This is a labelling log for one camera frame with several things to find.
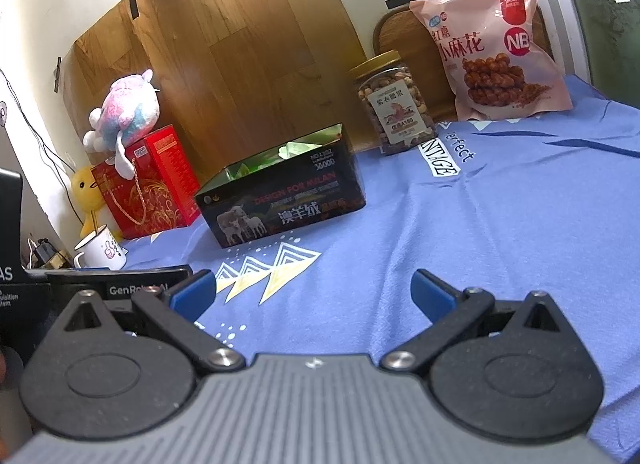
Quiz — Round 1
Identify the wood-grain wall panel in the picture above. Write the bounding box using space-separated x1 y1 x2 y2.
62 0 381 185

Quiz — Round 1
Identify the window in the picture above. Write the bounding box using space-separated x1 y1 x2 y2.
530 0 640 110

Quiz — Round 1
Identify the yellow duck plush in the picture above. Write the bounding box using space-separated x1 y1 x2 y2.
70 164 123 240

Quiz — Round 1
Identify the white enamel mug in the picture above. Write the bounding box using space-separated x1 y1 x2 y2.
74 226 128 271

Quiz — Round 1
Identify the pink and blue plush toy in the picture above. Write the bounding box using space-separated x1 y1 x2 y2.
82 69 163 180

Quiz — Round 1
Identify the blue printed cloth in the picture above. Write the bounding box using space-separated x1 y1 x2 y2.
115 74 640 464

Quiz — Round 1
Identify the red gift box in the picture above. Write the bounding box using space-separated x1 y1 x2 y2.
91 125 202 241

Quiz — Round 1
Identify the black charger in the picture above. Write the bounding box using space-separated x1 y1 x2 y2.
30 239 66 270

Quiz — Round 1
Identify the pink twisted-snack bag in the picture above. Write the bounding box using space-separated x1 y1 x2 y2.
409 0 573 122

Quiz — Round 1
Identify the black printed box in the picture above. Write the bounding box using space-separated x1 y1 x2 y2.
194 123 367 249

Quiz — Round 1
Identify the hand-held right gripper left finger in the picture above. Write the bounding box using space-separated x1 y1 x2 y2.
62 269 246 373

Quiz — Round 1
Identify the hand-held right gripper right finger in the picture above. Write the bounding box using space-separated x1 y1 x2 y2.
380 269 566 373

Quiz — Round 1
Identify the nut jar with tan lid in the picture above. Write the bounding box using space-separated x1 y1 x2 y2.
349 50 438 156

